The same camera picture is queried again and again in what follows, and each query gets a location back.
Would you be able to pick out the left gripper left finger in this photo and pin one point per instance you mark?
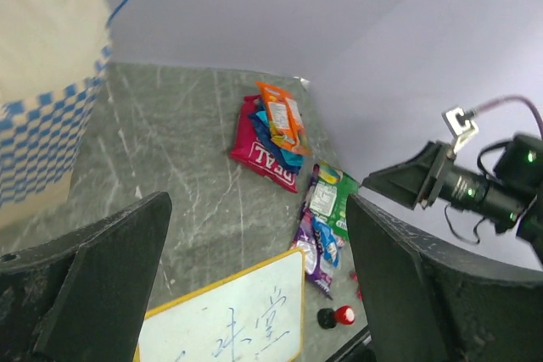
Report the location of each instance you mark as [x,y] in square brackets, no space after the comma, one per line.
[83,296]

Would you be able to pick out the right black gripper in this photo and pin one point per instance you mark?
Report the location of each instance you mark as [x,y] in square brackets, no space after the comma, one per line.
[430,175]

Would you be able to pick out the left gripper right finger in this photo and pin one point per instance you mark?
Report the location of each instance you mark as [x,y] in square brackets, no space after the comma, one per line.
[428,300]

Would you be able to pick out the small red candy pack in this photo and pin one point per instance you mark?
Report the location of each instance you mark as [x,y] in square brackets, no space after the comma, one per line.
[354,278]

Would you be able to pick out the green snack bag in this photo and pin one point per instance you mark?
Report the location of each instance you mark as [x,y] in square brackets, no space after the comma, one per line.
[329,198]

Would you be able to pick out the blue white snack bag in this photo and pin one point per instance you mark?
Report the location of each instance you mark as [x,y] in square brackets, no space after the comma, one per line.
[329,243]

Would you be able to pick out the purple Fox's berries bag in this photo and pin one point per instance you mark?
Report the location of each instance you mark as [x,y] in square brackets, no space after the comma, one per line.
[311,187]

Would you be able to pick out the orange Fox's fruits candy bag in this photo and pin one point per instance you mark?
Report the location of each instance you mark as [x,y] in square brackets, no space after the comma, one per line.
[285,122]

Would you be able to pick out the pink snack bag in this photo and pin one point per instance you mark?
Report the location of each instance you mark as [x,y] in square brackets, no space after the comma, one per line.
[250,152]

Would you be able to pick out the blue checkered paper bag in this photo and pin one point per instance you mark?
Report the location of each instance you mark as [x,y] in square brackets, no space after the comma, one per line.
[54,60]

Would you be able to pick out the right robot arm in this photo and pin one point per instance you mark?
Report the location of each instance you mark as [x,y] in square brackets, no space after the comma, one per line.
[507,190]

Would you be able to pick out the red emergency stop button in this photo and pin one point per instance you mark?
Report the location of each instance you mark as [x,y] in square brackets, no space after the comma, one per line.
[328,318]

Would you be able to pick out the white board with yellow frame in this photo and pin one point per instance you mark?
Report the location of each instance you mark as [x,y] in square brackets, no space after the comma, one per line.
[254,315]

